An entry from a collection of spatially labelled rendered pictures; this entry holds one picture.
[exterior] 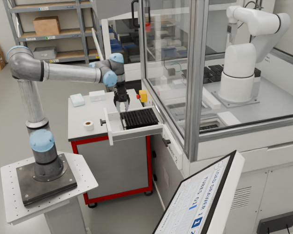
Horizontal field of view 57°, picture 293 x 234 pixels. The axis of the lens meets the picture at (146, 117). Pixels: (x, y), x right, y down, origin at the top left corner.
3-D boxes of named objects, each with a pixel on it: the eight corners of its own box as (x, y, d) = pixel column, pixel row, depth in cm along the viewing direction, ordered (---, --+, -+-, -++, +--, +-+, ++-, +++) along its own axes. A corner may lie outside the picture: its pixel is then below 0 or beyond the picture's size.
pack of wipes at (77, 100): (85, 104, 219) (84, 100, 217) (73, 107, 216) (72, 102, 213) (81, 97, 231) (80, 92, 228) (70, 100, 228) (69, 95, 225)
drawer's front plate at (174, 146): (178, 170, 140) (179, 154, 134) (163, 139, 164) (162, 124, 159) (182, 169, 140) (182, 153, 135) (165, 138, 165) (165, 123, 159)
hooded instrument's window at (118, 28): (106, 72, 238) (100, 19, 215) (92, 28, 387) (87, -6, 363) (224, 57, 259) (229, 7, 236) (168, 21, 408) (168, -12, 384)
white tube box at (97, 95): (90, 101, 223) (89, 96, 220) (89, 97, 230) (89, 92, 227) (105, 100, 225) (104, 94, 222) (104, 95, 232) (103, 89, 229)
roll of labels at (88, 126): (86, 132, 185) (85, 127, 183) (82, 127, 190) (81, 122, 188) (95, 128, 188) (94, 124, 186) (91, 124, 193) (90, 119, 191)
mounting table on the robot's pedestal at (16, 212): (14, 238, 129) (6, 223, 123) (6, 181, 163) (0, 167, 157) (101, 200, 147) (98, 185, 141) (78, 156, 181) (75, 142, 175)
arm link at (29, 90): (32, 152, 145) (4, 54, 116) (29, 137, 156) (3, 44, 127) (55, 146, 149) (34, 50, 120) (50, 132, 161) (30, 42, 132)
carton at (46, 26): (36, 36, 490) (32, 20, 475) (39, 32, 517) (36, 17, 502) (59, 35, 494) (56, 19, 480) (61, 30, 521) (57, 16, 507)
